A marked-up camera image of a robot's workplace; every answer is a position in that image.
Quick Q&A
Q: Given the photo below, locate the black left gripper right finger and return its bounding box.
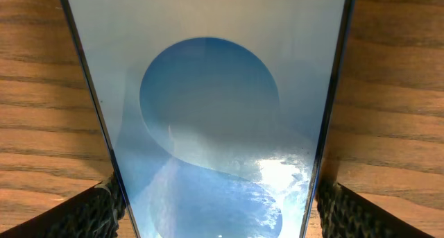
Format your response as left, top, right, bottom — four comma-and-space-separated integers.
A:
316, 180, 432, 238

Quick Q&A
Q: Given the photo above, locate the blue Galaxy smartphone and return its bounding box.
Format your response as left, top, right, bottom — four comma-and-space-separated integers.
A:
60, 0, 355, 238

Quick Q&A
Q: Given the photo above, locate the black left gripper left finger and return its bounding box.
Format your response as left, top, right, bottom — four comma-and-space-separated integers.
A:
1, 174, 126, 238

